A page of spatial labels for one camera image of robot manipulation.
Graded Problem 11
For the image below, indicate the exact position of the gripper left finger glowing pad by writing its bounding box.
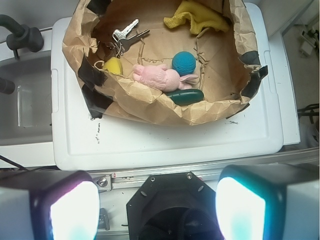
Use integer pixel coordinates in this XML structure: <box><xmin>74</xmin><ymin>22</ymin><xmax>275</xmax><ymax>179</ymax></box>
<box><xmin>0</xmin><ymin>170</ymin><xmax>100</xmax><ymax>240</ymax></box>

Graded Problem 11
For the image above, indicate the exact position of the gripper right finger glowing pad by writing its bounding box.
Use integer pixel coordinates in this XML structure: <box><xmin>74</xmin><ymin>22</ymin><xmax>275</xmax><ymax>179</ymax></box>
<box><xmin>215</xmin><ymin>163</ymin><xmax>320</xmax><ymax>240</ymax></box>

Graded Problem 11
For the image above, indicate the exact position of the yellow cloth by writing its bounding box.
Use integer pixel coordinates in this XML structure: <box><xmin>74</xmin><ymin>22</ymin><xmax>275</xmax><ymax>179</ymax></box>
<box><xmin>163</xmin><ymin>0</ymin><xmax>230</xmax><ymax>35</ymax></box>

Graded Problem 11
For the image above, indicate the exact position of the grey sink basin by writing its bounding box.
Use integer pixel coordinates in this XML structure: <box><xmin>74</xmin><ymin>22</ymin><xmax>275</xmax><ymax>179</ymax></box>
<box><xmin>0</xmin><ymin>50</ymin><xmax>53</xmax><ymax>146</ymax></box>

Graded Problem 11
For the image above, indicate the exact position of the dark green cucumber toy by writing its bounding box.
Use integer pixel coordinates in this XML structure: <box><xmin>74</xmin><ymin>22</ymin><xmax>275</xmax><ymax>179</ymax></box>
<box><xmin>165</xmin><ymin>89</ymin><xmax>204</xmax><ymax>106</ymax></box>

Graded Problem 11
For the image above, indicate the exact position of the yellow sponge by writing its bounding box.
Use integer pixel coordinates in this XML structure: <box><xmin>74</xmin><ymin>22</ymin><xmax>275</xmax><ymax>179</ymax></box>
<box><xmin>102</xmin><ymin>57</ymin><xmax>123</xmax><ymax>75</ymax></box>

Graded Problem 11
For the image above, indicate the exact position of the pink plush bunny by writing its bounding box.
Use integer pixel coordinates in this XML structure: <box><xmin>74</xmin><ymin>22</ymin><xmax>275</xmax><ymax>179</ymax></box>
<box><xmin>132</xmin><ymin>64</ymin><xmax>200</xmax><ymax>93</ymax></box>

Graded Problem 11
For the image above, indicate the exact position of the blue ball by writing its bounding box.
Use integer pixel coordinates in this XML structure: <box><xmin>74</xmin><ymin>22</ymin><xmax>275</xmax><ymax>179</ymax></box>
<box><xmin>171</xmin><ymin>51</ymin><xmax>196</xmax><ymax>76</ymax></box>

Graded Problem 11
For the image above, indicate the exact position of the brown paper bag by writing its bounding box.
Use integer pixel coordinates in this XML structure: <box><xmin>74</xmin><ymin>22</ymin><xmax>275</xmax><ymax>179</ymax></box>
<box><xmin>62</xmin><ymin>0</ymin><xmax>268</xmax><ymax>126</ymax></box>

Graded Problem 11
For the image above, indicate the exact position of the silver key bunch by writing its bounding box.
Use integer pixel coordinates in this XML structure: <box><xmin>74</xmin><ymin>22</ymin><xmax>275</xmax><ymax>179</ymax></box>
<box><xmin>104</xmin><ymin>19</ymin><xmax>150</xmax><ymax>58</ymax></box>

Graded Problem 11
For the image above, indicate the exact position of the black faucet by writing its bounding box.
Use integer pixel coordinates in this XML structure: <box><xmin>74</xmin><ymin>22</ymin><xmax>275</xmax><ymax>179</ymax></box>
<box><xmin>0</xmin><ymin>14</ymin><xmax>44</xmax><ymax>60</ymax></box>

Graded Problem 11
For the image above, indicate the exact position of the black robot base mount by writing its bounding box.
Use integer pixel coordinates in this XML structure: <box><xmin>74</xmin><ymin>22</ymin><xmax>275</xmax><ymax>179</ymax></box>
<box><xmin>126</xmin><ymin>172</ymin><xmax>224</xmax><ymax>240</ymax></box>

